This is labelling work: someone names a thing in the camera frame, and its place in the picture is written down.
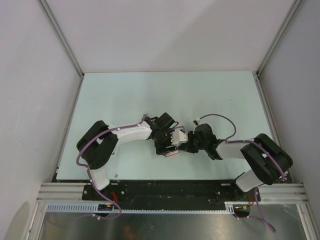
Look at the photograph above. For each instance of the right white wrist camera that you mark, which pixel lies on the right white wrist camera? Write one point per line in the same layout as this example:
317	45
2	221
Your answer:
197	121

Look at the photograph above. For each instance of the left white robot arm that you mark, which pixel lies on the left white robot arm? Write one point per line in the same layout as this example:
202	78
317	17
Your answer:
102	141

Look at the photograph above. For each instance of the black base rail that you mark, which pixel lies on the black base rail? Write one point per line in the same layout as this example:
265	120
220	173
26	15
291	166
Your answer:
171	195

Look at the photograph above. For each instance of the red white staple box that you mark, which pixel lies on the red white staple box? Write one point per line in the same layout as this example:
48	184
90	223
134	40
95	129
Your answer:
172	153

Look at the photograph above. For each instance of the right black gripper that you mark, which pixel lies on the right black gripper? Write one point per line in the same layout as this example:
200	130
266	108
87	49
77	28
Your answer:
187	147

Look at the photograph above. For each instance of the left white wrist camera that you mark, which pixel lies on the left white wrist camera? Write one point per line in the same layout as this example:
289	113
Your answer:
178	136

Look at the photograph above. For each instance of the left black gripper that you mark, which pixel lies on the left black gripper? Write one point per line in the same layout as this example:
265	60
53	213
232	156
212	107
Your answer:
160	149

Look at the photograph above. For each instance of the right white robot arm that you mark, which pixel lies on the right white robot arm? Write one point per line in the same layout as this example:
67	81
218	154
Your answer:
267	160

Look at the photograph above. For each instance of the aluminium frame rail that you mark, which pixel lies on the aluminium frame rail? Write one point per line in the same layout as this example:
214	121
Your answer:
67	197

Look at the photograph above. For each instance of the blue white staple remover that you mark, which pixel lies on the blue white staple remover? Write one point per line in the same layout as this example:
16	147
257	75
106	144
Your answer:
115	150

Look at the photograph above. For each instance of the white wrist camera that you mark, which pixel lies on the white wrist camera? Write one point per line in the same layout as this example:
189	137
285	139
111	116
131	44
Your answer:
178	136
197	121

